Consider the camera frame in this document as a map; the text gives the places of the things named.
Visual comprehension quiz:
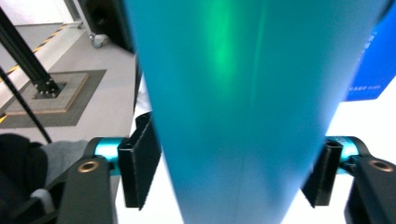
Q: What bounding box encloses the black clothing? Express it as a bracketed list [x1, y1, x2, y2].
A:
[0, 133, 50, 224]

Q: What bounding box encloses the grey caster wheel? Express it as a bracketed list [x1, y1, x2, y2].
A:
[89, 32, 106, 49]

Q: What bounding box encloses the wooden base board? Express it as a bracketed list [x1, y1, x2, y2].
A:
[5, 72, 91, 116]

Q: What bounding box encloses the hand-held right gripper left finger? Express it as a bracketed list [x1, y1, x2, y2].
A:
[117, 111, 163, 210]

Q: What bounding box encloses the grey blue denim clothing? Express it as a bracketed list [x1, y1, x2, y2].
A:
[30, 139, 89, 214]

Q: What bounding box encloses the black cable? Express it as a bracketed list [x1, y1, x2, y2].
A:
[0, 66, 53, 145]

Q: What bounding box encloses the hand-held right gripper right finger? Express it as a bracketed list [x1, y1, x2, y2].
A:
[301, 139, 344, 209]

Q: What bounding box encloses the grey floor mat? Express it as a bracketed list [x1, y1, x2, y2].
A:
[0, 69, 107, 129]

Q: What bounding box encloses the blue box with white print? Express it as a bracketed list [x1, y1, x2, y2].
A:
[345, 3, 396, 103]

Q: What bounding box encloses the black cabinet on casters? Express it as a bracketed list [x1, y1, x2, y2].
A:
[77, 0, 135, 54]

